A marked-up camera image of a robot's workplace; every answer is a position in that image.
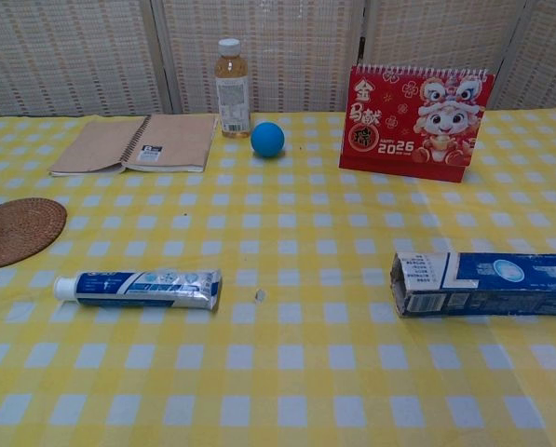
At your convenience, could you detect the blue and white toothpaste tube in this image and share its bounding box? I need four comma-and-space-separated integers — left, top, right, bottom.
53, 268, 224, 314

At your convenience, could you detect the blue toothpaste box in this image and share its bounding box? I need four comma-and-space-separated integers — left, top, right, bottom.
389, 251, 556, 318

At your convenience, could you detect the blue ball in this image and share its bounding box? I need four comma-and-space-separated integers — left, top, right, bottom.
251, 121, 286, 158

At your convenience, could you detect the brown spiral notebook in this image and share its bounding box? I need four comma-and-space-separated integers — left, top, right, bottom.
47, 113, 219, 178

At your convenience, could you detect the clear bottle with yellow drink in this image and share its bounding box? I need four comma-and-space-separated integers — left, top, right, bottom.
214, 37, 252, 139

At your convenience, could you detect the red 2026 desk calendar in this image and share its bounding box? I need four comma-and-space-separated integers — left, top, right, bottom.
338, 64, 496, 183

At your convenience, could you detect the brown woven round coaster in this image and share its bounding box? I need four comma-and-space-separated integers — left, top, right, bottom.
0, 196, 68, 272

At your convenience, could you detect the beige woven folding screen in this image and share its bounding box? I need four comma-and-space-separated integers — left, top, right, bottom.
0, 0, 556, 117

